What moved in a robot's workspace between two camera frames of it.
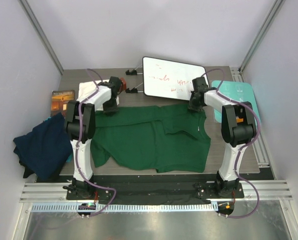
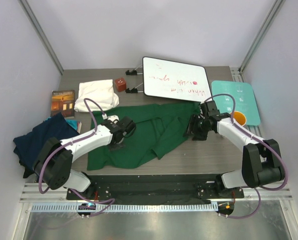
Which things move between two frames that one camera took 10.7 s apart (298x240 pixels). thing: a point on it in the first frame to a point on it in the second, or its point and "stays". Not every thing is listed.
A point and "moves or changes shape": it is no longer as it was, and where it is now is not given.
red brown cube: [124, 86] stays
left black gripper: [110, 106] to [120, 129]
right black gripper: [191, 106] to [198, 135]
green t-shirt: [168, 138] moves or changes shape
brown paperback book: [59, 101] stays
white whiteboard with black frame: [168, 79] stays
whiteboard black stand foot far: [133, 72] stays
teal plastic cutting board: [239, 91] stays
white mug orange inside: [239, 120] stays
